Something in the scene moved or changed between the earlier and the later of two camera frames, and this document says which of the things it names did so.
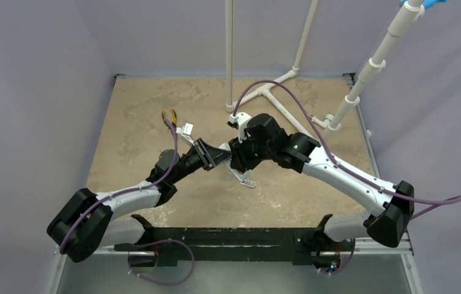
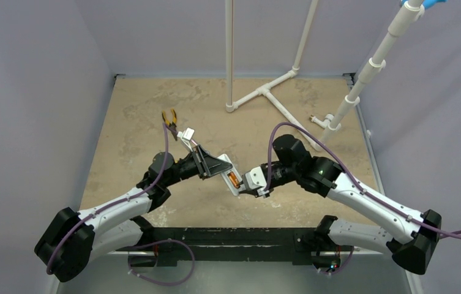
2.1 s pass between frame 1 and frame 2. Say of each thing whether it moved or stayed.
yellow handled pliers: stayed
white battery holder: moved
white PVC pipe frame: stayed
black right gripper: moved
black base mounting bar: stayed
